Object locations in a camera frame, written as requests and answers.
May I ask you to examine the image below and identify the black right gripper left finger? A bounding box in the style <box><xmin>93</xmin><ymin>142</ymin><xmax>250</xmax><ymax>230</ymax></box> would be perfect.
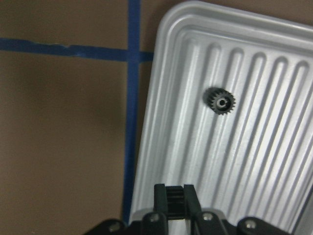
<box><xmin>153</xmin><ymin>184</ymin><xmax>168</xmax><ymax>219</ymax></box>

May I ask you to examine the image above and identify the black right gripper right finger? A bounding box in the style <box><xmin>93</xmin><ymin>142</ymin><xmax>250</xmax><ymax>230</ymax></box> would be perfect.
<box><xmin>183</xmin><ymin>185</ymin><xmax>202</xmax><ymax>219</ymax></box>

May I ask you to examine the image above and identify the black bearing gear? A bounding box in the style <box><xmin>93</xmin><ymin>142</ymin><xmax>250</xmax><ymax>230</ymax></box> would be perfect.
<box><xmin>202</xmin><ymin>87</ymin><xmax>236</xmax><ymax>115</ymax></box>
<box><xmin>165</xmin><ymin>186</ymin><xmax>185</xmax><ymax>220</ymax></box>

